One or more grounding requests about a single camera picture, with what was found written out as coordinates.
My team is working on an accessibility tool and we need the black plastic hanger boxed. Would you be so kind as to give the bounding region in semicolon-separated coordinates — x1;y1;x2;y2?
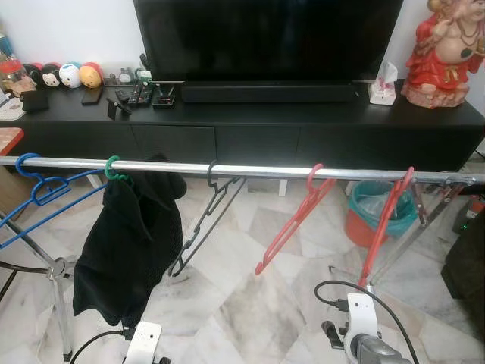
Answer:
168;162;247;278

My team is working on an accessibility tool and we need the red plastic hanger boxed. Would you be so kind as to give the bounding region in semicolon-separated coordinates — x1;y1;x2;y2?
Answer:
255;163;338;276
358;167;416;289

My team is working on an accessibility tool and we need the green hanger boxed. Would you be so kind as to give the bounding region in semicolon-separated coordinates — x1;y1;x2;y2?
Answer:
104;155;133;187

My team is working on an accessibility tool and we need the red plastic bin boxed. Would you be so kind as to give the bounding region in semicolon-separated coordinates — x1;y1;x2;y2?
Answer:
345;205;395;249

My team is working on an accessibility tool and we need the black printed T-shirt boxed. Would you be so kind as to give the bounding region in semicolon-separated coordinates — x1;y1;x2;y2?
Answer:
73;155;187;328

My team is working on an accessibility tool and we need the steel clothes rack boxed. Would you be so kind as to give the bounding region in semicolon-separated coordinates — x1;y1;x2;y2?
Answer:
0;155;485;362

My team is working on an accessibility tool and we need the black TV cabinet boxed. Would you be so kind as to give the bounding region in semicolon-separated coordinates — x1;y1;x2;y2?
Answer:
0;80;485;175

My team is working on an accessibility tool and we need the white tissue pack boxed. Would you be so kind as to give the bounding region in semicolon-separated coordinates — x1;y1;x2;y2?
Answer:
368;62;399;105

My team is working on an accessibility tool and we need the black soundbar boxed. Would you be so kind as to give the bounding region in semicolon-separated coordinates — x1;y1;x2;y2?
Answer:
180;82;357;104

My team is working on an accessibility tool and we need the black smartphone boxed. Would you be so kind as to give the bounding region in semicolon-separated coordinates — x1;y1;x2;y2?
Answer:
82;85;104;105

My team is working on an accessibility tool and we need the black wallet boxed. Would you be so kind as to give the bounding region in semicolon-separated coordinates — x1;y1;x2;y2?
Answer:
21;89;50;113

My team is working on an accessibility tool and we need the red laughing Buddha statue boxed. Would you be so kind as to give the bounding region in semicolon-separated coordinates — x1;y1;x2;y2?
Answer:
400;0;485;109

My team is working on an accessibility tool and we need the yellow round plush toy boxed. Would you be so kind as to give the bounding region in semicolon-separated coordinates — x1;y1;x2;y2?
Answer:
79;62;104;89

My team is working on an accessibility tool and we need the white round plush toy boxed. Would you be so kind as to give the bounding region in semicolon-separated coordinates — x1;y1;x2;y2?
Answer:
59;62;83;89

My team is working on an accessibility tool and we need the black round plush toy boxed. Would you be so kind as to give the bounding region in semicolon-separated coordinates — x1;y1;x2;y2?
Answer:
42;63;63;88

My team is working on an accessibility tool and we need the black flat television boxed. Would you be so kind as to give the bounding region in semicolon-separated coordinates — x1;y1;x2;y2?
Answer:
133;0;404;83

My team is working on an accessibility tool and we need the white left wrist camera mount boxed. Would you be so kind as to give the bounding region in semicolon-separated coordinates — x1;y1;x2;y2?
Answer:
124;322;164;364

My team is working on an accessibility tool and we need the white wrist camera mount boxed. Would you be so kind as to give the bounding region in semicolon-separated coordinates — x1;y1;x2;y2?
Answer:
124;322;164;364
345;292;380;363

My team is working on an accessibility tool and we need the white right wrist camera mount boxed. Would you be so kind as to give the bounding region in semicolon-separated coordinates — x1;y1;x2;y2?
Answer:
345;292;380;363

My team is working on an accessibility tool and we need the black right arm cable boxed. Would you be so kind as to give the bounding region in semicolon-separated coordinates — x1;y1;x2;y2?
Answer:
314;279;420;364

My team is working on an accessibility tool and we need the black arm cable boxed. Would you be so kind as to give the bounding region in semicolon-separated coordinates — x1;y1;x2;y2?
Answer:
314;279;420;364
70;326;136;364

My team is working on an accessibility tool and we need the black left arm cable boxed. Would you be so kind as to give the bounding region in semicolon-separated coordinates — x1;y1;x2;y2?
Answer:
70;326;136;364

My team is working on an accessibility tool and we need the blue wire hanger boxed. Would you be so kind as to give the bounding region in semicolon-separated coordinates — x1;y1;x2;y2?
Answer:
0;152;107;251

